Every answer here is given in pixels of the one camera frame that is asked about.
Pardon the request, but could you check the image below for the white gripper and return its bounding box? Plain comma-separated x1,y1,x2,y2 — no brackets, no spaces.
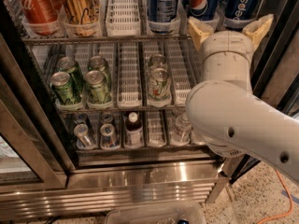
188,14,274,91

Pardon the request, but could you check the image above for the dark juice bottle white cap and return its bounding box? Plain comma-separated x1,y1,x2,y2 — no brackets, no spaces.
125,112,144,148

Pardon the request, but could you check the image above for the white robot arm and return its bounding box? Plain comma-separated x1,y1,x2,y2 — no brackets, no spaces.
185,14,299,184

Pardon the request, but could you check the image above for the gold soda can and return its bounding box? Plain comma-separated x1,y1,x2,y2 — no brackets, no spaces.
62,0,100,37

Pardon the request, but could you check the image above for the orange extension cable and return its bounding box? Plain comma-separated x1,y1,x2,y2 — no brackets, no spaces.
255,170,295,224

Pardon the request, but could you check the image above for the clear water bottle left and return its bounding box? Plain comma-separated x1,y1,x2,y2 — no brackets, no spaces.
171,113,192,147

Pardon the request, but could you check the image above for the silver blue can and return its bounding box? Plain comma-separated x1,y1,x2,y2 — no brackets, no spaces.
100,123,120,150
99,112,115,126

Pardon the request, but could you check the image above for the silver blue can front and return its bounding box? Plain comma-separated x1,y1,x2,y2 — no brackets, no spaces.
100,123,120,150

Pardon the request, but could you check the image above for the top wire shelf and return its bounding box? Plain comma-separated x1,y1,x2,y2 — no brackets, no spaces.
22,35,191,46

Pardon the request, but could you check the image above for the silver can rear left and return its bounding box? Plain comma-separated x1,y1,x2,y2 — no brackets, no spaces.
73,113,92,129

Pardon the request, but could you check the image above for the blue pepsi can back label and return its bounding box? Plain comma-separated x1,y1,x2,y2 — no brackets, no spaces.
147,0,178,34

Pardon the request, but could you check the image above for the silver can front left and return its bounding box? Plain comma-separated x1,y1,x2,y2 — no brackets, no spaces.
74,124,96,149

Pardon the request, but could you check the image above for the green can front left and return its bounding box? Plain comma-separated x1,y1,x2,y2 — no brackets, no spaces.
50,72,81,105

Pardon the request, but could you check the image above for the middle wire shelf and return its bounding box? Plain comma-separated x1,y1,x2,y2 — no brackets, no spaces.
55,103,185,113

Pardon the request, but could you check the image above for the green can rear left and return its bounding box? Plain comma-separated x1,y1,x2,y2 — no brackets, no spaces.
57,57,84,92

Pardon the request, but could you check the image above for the silver blue can rear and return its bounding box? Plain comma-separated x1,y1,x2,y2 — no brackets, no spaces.
99,112,115,126

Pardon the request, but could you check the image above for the white green can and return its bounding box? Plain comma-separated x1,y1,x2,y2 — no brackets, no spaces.
148,54,167,74
149,68,171,102

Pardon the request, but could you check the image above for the white green can rear middle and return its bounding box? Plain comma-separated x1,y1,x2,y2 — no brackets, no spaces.
148,54,167,74

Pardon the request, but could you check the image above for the red coca-cola can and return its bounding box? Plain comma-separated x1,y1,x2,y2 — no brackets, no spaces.
19,0,59,35

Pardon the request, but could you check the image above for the blue pepsi can logo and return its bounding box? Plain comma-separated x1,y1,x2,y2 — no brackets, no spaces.
188,0,218,21

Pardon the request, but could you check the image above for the white plastic shelf glide tray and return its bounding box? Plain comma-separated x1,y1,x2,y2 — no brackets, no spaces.
106,0,141,36

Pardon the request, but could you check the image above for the white green can front middle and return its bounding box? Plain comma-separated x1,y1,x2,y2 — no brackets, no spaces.
149,68,171,102

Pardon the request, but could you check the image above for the stainless steel display fridge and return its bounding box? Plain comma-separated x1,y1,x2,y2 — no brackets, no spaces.
0,0,299,220

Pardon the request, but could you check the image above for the blue pepsi can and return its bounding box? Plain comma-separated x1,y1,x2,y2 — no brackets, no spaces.
223,0,259,30

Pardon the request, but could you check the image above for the wire shelf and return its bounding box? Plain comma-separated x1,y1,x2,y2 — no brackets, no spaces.
22,35,191,46
55,103,185,113

